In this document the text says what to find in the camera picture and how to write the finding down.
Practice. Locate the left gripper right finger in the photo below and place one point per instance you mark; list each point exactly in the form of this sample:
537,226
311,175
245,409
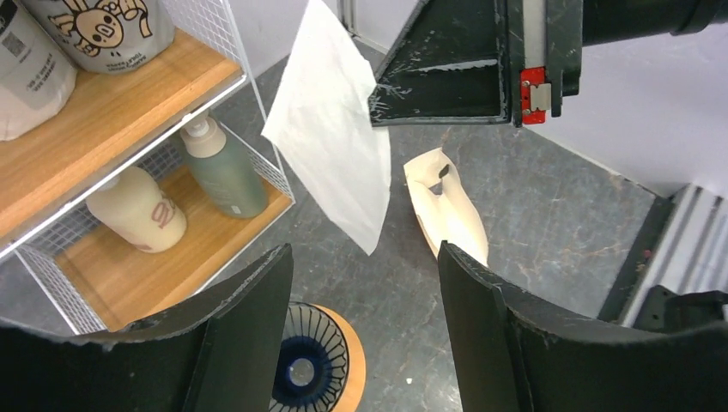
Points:
514,351

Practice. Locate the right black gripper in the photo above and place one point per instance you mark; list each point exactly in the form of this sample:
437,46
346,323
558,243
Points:
448,65

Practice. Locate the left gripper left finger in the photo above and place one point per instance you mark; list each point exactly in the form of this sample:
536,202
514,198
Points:
216,351

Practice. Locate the blue ribbed coffee dripper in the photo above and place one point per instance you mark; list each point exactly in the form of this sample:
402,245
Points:
313,362

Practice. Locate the round wooden dripper stand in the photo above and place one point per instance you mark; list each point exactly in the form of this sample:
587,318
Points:
355,385

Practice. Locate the white paper coffee filter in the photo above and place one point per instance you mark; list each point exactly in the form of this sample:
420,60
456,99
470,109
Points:
320,122

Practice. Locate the white wire wooden shelf rack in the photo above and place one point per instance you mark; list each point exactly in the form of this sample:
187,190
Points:
61,270

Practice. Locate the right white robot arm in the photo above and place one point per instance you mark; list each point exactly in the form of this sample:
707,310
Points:
611,21

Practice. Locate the white coffee filter stack holder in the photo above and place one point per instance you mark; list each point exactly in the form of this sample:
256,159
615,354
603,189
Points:
442,207

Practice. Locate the white small bottle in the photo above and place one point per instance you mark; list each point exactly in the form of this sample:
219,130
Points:
134,206

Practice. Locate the grey green spray bottle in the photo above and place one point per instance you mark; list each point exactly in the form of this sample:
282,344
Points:
222,167

